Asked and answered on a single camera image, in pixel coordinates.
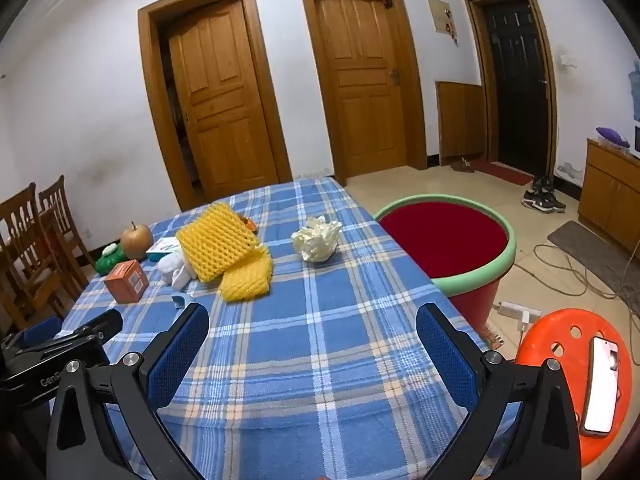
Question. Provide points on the brown round pear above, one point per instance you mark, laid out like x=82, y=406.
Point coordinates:
x=136, y=242

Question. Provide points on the large yellow foam fruit net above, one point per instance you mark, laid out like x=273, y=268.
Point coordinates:
x=217, y=240

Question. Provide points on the small teal white box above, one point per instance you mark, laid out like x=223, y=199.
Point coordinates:
x=162, y=247

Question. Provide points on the beige wall cover board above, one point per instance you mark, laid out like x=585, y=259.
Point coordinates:
x=441, y=15

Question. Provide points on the wooden cabinet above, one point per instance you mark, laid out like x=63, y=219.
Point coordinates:
x=610, y=190

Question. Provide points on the white power strip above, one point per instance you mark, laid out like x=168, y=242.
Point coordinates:
x=515, y=310

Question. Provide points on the red doormat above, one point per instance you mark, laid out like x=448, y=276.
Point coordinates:
x=502, y=170

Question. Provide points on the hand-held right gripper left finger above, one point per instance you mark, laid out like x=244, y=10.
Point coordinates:
x=180, y=355

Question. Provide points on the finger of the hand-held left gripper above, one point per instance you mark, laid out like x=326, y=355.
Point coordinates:
x=102, y=324
x=42, y=329

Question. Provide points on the green toy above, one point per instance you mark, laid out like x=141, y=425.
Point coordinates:
x=111, y=259

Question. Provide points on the smartphone with lit screen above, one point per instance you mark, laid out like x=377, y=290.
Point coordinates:
x=601, y=390

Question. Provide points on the brown slippers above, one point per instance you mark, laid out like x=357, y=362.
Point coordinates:
x=462, y=166

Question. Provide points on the wooden door ajar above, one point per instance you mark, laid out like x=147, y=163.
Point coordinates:
x=225, y=105

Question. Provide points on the pair of dark sneakers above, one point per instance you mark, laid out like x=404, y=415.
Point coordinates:
x=542, y=197

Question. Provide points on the white plastic bag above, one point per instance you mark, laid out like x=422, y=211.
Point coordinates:
x=177, y=270

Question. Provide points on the wooden wall panel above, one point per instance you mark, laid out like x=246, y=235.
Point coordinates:
x=460, y=120

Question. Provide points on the white wall switch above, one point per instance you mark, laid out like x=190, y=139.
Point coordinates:
x=567, y=61

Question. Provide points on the blue plaid tablecloth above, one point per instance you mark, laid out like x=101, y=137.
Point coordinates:
x=300, y=340

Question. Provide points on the grey floor mat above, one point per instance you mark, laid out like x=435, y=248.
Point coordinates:
x=590, y=250

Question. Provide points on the purple bag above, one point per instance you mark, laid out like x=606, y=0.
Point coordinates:
x=612, y=135

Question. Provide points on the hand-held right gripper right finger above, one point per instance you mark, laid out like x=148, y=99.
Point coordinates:
x=447, y=355

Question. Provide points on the small orange wrapper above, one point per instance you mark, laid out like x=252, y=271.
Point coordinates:
x=247, y=223

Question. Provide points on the black entrance door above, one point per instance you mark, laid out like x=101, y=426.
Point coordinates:
x=515, y=80

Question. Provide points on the orange cardboard box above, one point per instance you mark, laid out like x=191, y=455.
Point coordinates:
x=125, y=282

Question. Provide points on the red bucket with green rim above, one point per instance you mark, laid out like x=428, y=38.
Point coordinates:
x=450, y=245

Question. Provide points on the cream paper ball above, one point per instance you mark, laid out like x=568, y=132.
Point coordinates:
x=316, y=239

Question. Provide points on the closed wooden door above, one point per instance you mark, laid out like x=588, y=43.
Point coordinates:
x=367, y=90

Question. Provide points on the orange plastic stool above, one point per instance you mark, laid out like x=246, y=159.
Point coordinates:
x=555, y=332

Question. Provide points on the printed magazine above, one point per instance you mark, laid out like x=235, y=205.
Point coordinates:
x=492, y=340

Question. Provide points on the small yellow foam fruit net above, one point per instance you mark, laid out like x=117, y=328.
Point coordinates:
x=247, y=280

